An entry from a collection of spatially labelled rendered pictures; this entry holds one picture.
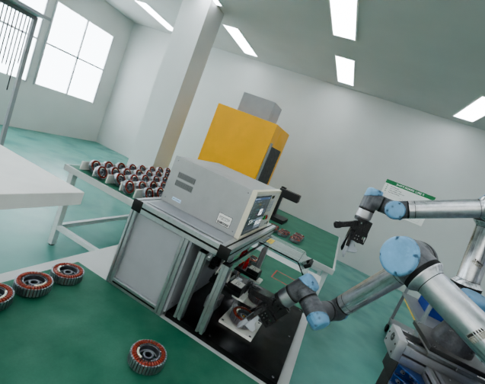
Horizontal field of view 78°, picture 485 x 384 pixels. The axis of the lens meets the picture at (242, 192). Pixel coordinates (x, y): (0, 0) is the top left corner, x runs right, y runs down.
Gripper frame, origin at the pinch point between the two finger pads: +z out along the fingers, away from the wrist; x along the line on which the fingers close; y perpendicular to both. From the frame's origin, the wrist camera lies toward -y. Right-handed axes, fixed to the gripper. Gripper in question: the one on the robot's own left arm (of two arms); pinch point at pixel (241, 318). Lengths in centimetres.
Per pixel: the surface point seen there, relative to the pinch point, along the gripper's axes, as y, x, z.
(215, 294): -15.1, -20.5, -7.9
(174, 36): -366, 297, -1
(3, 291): -53, -56, 32
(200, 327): -8.4, -19.7, 5.1
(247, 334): 5.1, -6.5, -1.8
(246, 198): -38, -8, -34
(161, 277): -31.5, -20.6, 7.9
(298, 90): -248, 531, -110
